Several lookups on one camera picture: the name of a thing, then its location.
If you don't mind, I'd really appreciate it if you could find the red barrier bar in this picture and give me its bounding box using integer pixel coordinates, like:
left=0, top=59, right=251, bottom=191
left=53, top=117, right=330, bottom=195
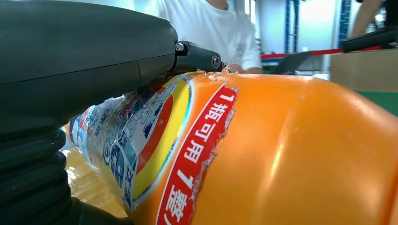
left=260, top=45, right=382, bottom=60

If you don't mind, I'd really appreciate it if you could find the orange detergent bottle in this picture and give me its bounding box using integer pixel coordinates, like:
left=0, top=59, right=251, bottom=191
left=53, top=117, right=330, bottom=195
left=65, top=70, right=398, bottom=225

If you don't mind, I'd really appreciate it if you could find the black handheld controller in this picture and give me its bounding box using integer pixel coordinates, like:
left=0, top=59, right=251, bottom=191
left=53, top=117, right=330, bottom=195
left=342, top=26, right=398, bottom=53

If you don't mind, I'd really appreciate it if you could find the blue metal frame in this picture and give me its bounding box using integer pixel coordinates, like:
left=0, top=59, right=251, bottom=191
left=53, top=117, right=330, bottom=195
left=284, top=0, right=300, bottom=54
left=338, top=0, right=352, bottom=49

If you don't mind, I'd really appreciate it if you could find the person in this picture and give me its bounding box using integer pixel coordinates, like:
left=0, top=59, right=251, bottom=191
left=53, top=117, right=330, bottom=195
left=157, top=0, right=263, bottom=75
left=351, top=0, right=398, bottom=38

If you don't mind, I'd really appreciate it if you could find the cardboard box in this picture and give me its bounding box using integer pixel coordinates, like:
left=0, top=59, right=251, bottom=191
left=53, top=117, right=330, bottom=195
left=330, top=49, right=398, bottom=93

